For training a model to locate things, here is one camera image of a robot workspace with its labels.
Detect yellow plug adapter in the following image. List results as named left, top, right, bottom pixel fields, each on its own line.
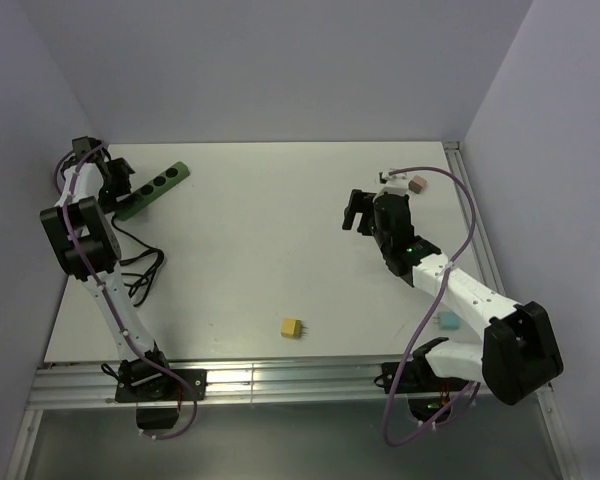
left=280, top=318, right=309, bottom=340

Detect aluminium front rail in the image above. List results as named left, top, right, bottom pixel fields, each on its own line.
left=25, top=356, right=397, bottom=410

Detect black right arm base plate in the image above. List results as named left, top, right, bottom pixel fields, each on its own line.
left=374, top=360, right=468, bottom=394

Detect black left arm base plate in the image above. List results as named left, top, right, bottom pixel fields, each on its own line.
left=114, top=369, right=207, bottom=403

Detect black power cord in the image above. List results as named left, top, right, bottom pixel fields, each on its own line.
left=110, top=214, right=166, bottom=309

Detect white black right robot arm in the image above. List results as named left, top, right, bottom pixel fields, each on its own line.
left=342, top=188, right=564, bottom=405

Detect aluminium side rail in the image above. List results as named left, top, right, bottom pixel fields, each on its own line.
left=442, top=142, right=505, bottom=295

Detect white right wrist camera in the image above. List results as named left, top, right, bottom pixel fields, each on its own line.
left=378, top=171, right=410, bottom=197

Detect light blue plug adapter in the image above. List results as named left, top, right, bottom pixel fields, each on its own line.
left=433, top=311, right=462, bottom=331

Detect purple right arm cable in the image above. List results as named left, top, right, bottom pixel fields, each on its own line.
left=382, top=165, right=479, bottom=447

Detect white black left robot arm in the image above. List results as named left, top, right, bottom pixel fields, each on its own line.
left=39, top=136, right=176, bottom=402

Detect green power strip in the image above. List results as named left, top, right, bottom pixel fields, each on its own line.
left=115, top=162, right=190, bottom=221

